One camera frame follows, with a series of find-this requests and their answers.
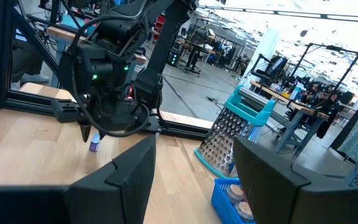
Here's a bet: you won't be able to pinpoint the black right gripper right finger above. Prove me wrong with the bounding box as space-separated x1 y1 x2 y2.
233 136 311 224

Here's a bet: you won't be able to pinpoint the purple dropper bottle white cap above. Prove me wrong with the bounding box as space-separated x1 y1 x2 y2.
89 132 101 152

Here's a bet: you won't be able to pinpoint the person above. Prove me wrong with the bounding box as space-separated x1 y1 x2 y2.
11 27 51 91

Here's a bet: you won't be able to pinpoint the red tool cabinet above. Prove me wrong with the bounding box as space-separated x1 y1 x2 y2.
154 14 166 43

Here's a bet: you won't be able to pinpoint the wooden workbench grey legs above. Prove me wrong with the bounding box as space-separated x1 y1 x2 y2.
249 80 331 158

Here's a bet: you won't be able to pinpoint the black monitor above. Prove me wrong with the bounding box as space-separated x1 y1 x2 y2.
259 55 289 79

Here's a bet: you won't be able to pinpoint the black overhead rig frame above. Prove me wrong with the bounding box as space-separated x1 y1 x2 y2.
286 42 358 108

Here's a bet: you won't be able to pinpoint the blue plastic bin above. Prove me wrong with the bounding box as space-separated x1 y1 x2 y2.
210 177 257 224

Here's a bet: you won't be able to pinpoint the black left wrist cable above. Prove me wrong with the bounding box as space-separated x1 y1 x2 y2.
68 11 151 138

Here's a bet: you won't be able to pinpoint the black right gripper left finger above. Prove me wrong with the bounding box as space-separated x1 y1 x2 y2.
65 135 158 224

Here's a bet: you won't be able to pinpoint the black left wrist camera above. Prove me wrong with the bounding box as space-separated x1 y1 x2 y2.
58 42 117 94

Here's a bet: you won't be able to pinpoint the black standing desk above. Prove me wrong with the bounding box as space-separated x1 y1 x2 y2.
178 40 218 76

